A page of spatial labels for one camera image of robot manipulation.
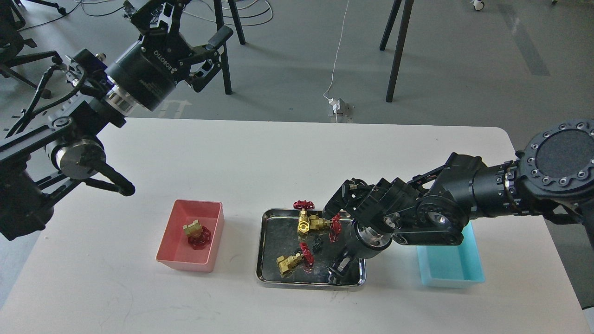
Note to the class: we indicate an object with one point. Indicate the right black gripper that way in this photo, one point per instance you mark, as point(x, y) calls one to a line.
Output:
point(361, 242)

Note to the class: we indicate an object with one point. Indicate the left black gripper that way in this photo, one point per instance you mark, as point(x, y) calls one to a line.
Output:
point(150, 69)

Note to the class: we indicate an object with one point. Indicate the brass valve red handle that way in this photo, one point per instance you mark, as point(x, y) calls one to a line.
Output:
point(303, 225)
point(198, 236)
point(318, 224)
point(287, 264)

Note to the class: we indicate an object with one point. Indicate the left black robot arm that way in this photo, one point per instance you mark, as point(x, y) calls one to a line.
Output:
point(54, 146)

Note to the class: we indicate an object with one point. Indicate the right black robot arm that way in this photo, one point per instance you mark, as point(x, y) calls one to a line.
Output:
point(552, 177)

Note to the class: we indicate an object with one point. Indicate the black gear centre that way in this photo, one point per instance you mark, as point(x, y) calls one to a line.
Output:
point(317, 245)

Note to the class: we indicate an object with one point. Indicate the blue plastic box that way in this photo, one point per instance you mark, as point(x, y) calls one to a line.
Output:
point(452, 266)

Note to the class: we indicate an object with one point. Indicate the pink plastic box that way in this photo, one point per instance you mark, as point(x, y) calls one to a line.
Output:
point(174, 250)

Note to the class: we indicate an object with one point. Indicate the stainless steel tray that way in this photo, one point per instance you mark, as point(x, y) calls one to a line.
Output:
point(279, 237)

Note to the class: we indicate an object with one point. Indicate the black office chair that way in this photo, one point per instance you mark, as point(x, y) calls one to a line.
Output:
point(12, 43)

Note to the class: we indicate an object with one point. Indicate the white power adapter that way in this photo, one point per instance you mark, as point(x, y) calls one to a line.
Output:
point(335, 106)

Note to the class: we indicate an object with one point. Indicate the black stand right legs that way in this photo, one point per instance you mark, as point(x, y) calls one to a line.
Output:
point(399, 48)

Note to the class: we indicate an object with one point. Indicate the brass valve bottom red handle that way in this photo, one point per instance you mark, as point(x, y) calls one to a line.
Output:
point(287, 264)

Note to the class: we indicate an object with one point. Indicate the brass valve upright red handle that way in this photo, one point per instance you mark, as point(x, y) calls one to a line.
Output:
point(303, 225)

